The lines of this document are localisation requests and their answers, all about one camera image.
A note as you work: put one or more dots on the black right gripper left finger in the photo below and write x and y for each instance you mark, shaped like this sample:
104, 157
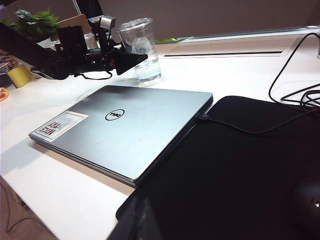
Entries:
140, 222

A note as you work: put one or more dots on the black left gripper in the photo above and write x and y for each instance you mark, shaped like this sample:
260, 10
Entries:
75, 50

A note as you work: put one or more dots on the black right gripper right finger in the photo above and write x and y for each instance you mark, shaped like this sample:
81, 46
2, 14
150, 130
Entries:
311, 215

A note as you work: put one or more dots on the clear plastic coffee cup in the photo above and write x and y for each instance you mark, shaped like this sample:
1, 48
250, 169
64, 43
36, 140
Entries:
148, 67

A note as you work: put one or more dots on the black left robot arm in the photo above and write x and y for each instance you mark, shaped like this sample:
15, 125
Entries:
27, 52

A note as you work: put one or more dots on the silver Dell laptop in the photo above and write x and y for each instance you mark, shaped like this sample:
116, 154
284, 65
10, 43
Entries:
130, 142

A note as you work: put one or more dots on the white red laptop sticker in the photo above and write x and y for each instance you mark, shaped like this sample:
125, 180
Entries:
57, 127

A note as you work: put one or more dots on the yellow cup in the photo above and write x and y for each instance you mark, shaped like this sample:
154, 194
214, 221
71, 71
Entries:
18, 76

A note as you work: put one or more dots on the green item behind divider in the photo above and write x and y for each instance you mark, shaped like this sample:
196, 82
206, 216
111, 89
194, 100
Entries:
166, 39

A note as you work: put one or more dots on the brown cardboard box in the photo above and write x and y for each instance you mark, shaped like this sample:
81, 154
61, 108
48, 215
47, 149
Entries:
80, 21

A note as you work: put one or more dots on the black monitor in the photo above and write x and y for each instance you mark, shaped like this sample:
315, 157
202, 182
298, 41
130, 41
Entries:
88, 8

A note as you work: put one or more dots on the brown fabric desk divider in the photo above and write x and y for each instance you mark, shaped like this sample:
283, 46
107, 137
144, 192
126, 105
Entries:
212, 17

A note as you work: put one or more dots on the black mouse pad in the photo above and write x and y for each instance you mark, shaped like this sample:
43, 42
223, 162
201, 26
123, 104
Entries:
225, 175

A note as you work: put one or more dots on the green potted plant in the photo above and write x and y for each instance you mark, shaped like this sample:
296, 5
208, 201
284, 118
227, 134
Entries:
37, 22

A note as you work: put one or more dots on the orange object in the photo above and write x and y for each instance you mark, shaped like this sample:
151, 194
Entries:
3, 95

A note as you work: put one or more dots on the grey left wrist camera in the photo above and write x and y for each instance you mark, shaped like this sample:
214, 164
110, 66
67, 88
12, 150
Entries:
108, 23

